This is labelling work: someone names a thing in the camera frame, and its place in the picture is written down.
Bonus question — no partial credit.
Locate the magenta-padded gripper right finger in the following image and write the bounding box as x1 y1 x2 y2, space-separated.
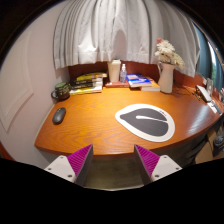
134 144 183 185

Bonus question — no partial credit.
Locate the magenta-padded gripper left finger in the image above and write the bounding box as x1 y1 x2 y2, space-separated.
44 143 94 187

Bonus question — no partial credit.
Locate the dark grey computer mouse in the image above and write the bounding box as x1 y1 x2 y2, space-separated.
51 107 67 125

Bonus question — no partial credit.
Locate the white and grey mouse pad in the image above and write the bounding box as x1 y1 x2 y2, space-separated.
114 103 176 143

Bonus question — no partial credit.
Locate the dark mug with green inside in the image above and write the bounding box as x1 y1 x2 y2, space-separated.
50 81 71 102

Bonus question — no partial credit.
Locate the white and yellow book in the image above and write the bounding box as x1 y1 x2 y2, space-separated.
69 85 104 96

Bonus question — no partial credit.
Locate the white flat box device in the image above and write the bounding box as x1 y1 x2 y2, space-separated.
195 84 213 103

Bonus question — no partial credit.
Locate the black book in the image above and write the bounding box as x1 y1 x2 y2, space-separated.
69 82 104 91
70 77 104 87

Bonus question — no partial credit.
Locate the white ceramic vase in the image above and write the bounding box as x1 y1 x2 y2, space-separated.
157 61 176 94

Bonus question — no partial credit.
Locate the blue book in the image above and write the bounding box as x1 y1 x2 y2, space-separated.
126 73 155 89

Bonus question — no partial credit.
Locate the red book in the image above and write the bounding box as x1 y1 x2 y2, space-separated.
104 80 130 89

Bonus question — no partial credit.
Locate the clear pump bottle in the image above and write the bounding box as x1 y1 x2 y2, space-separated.
119 63 128 84

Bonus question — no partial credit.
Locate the cream tumbler with lid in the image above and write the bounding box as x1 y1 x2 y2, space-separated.
107 59 122 83

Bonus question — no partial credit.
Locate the white flower bouquet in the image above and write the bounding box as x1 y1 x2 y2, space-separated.
154 38 185 70

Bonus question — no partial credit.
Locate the glass window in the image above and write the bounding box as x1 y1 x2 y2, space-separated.
194 24 224 92

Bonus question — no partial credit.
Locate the white pleated curtain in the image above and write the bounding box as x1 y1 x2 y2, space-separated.
53 0 202 78

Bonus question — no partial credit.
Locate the black cable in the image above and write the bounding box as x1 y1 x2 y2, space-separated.
173 85 201 101

